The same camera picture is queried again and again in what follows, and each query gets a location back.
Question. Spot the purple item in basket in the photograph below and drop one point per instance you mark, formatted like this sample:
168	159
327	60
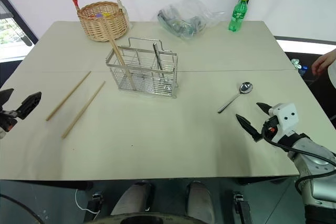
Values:
98	14

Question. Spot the crumpled white green wrapper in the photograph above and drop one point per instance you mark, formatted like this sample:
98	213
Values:
295	63

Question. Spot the green bottle with yellow cap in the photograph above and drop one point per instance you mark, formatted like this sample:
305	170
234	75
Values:
237	17

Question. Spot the person's bare hand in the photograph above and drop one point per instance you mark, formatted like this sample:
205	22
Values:
324	62

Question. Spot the clear plastic bag with contents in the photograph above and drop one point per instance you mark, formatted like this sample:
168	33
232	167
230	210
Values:
183	24

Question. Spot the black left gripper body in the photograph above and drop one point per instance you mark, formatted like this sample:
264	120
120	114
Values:
8	119

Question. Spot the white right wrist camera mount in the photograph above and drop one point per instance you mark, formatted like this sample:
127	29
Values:
285	116

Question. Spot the grey rounded robot foot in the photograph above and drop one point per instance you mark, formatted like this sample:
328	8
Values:
132	199
200	201

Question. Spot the yellow item in basket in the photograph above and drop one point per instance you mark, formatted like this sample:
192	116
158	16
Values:
106	14

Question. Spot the small blue capped bottle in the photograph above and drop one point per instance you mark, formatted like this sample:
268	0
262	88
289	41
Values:
303	70

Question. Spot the black table leg bracket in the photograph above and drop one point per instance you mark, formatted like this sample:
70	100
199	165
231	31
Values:
95	203
241	207

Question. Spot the black window frame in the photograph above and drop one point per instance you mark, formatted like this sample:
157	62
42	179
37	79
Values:
19	18

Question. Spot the dark rounded robot torso edge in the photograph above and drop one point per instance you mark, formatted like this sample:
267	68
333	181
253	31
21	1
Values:
139	220

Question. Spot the wooden chopstick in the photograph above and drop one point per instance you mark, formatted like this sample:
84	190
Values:
118	53
83	110
68	95

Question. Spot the steel spoon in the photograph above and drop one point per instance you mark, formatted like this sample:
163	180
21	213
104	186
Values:
246	87

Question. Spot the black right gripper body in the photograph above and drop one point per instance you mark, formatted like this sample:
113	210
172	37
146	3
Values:
270	127

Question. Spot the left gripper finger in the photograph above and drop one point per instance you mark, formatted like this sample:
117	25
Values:
5	95
29	104

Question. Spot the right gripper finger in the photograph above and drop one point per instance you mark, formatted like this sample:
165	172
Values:
248	126
264	108

